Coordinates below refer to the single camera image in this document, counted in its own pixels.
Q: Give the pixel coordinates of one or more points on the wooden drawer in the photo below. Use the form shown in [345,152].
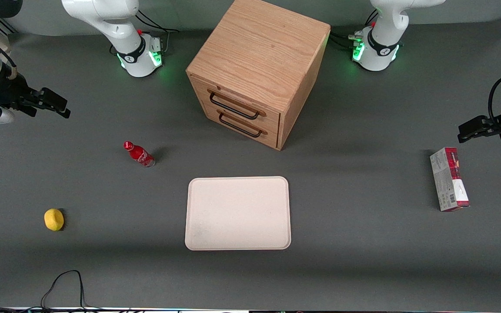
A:
[270,140]
[272,124]

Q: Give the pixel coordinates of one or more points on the oak wooden drawer cabinet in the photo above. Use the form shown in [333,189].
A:
[259,48]

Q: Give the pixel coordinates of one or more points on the beige plastic tray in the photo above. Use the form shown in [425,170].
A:
[237,213]

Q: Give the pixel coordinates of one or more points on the red cola bottle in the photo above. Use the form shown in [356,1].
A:
[139,154]

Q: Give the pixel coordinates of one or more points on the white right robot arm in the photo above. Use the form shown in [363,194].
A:
[115,26]

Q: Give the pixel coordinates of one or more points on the yellow lemon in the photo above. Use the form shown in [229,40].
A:
[54,219]

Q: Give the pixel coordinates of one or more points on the grey and red carton box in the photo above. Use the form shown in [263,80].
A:
[448,180]

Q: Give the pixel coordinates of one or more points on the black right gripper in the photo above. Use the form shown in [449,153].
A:
[12,93]

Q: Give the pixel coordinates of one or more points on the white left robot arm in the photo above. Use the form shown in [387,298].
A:
[381,41]

